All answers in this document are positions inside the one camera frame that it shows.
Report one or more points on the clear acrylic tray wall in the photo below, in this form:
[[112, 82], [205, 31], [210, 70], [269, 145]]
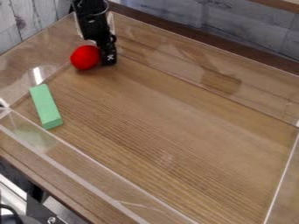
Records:
[[182, 136]]

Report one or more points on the black metal bracket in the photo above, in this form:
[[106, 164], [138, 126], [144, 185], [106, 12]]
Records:
[[49, 211]]

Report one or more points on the green rectangular block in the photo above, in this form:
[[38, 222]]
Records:
[[46, 106]]

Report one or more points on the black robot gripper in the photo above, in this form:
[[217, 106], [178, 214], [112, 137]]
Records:
[[92, 18]]

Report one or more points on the red strawberry toy fruit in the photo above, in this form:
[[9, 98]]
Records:
[[86, 57]]

